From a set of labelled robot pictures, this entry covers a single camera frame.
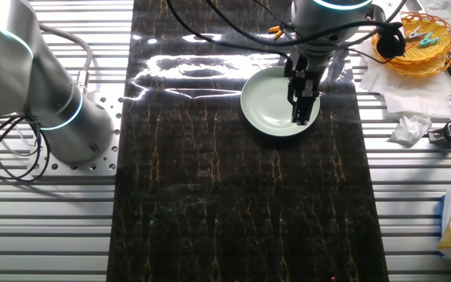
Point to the grey plastic clothespin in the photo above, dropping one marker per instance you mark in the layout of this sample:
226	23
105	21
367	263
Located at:
414	33

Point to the pale green round plate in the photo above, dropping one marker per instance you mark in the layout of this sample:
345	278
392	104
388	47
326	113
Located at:
264	105

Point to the teal plastic clothespin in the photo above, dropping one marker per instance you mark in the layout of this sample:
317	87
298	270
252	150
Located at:
428	40

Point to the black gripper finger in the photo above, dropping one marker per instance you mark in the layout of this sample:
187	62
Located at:
306	107
293	98

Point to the black gold-veined marble mat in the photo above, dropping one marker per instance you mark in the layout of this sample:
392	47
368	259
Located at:
210	196

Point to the flat white paper towel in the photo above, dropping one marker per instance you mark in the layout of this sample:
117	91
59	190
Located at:
405	94

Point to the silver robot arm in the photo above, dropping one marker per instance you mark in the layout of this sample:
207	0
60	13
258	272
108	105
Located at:
14	78

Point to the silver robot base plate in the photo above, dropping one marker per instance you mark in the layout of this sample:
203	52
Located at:
108	156

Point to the orange plastic clothespin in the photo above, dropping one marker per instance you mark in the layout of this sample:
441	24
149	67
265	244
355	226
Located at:
278	35

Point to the yellow wicker basket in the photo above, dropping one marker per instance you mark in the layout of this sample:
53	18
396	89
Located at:
417	60

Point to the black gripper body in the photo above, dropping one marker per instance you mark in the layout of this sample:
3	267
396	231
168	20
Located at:
304	70

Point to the crumpled white tissue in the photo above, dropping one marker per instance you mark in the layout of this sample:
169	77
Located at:
409	131

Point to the white paper sheet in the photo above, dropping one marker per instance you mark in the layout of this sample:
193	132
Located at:
439	9

